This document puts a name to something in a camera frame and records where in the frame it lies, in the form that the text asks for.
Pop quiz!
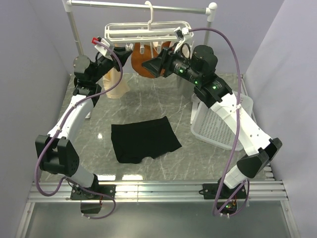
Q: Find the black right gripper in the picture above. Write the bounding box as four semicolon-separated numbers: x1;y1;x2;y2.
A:
141;43;202;85

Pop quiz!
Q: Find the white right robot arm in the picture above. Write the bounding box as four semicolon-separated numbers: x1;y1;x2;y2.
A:
142;45;282;198

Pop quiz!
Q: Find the aluminium right side rail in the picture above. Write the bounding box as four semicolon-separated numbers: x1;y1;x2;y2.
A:
236;73;276;179

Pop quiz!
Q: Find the white plastic clip hanger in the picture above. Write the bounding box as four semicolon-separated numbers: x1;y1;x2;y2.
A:
104;1;191;53

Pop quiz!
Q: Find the beige hanging underwear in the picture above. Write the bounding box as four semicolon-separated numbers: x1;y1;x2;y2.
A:
101;66;131;100

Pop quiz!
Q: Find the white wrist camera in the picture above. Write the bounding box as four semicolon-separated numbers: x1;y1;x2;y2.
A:
174;27;194;53
92;38;114;57

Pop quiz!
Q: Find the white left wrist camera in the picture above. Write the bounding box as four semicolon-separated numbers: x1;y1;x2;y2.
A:
92;38;114;57

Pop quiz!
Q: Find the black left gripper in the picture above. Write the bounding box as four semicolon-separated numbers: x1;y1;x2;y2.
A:
92;47;133;84

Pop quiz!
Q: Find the aluminium front rail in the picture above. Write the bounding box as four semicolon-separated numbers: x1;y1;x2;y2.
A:
27;180;288;203

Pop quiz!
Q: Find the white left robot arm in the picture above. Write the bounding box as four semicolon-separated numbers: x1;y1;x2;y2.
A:
34;47;132;199

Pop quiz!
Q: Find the orange hanging underwear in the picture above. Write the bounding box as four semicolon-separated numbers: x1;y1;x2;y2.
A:
130;41;174;79

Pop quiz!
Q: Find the aluminium rail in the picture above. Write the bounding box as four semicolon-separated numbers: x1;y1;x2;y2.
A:
236;73;276;179
27;180;288;203

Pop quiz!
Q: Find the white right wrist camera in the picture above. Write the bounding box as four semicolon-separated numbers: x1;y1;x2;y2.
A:
174;27;194;53

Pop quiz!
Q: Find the cream grey hanging underwear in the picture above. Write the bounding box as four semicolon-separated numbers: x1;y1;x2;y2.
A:
179;43;191;59

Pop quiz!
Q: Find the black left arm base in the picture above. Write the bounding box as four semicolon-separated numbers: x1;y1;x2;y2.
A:
67;179;116;220

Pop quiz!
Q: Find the white metal clothes rack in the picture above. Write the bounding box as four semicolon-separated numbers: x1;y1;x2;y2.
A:
63;0;218;56

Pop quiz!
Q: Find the black underwear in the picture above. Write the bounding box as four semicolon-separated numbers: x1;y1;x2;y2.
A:
111;117;182;164

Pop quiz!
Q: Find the white plastic laundry basket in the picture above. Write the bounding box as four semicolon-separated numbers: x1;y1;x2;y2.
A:
190;90;254;151

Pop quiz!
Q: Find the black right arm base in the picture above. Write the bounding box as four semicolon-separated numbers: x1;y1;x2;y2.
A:
198;179;250;217

